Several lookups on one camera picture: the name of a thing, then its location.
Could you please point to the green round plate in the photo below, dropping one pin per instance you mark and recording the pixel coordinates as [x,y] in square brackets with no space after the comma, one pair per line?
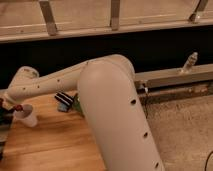
[76,104]

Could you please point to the wooden shelf frame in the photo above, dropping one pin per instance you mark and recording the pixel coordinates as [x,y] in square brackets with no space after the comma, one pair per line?
[27,20]

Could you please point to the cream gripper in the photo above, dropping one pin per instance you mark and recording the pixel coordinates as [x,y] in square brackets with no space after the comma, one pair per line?
[5,108]

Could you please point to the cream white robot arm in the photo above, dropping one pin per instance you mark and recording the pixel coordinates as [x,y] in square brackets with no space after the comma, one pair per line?
[110,104]

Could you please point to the small blue grey block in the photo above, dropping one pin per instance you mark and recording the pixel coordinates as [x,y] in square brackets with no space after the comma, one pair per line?
[62,108]

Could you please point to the metal clamp bracket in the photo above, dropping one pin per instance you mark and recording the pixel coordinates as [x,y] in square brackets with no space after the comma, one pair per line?
[192,59]

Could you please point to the white ceramic cup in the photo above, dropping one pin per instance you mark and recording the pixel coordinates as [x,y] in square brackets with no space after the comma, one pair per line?
[27,116]

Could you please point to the black white striped block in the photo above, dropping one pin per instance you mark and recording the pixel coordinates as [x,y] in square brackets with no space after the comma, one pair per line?
[64,98]

